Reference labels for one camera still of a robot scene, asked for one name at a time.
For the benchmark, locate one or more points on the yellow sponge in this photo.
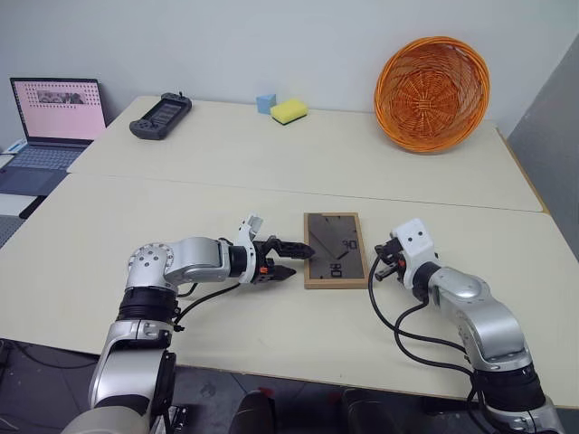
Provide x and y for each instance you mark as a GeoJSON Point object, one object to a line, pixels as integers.
{"type": "Point", "coordinates": [289, 110]}

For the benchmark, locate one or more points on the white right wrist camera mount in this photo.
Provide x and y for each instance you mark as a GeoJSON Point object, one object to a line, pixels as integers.
{"type": "Point", "coordinates": [414, 242]}

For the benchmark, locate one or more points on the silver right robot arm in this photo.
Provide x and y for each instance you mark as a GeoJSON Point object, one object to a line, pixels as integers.
{"type": "Point", "coordinates": [488, 325]}

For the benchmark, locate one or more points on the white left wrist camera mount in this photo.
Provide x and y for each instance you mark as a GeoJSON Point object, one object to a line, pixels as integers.
{"type": "Point", "coordinates": [244, 235]}

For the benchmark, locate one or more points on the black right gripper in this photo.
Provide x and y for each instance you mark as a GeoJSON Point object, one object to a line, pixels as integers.
{"type": "Point", "coordinates": [392, 258]}

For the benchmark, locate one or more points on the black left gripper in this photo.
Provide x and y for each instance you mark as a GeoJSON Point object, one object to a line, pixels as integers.
{"type": "Point", "coordinates": [263, 267]}

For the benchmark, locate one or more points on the light blue block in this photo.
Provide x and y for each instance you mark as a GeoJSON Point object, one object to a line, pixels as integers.
{"type": "Point", "coordinates": [265, 104]}

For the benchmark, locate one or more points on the black handheld controller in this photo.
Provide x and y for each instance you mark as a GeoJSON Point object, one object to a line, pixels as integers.
{"type": "Point", "coordinates": [160, 116]}

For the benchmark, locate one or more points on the silver robot torso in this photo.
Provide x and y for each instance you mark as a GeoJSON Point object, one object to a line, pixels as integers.
{"type": "Point", "coordinates": [108, 422]}

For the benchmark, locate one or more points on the dark rounded shape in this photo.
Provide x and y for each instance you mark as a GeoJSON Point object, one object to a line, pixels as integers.
{"type": "Point", "coordinates": [253, 413]}

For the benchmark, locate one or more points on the wooden picture frame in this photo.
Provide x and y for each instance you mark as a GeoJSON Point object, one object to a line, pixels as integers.
{"type": "Point", "coordinates": [335, 253]}

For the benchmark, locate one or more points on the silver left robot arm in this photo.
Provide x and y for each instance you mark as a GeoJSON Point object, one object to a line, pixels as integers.
{"type": "Point", "coordinates": [194, 258]}

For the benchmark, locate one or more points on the orange wicker basket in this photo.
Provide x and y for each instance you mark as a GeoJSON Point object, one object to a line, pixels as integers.
{"type": "Point", "coordinates": [432, 95]}

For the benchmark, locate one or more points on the open laptop with pink screen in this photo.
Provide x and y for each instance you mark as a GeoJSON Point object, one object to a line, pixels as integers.
{"type": "Point", "coordinates": [59, 110]}

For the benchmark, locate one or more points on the white flat device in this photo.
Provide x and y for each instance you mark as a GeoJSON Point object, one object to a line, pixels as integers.
{"type": "Point", "coordinates": [11, 204]}

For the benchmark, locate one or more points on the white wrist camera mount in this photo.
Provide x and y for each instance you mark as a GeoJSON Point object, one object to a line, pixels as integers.
{"type": "Point", "coordinates": [244, 235]}
{"type": "Point", "coordinates": [414, 242]}

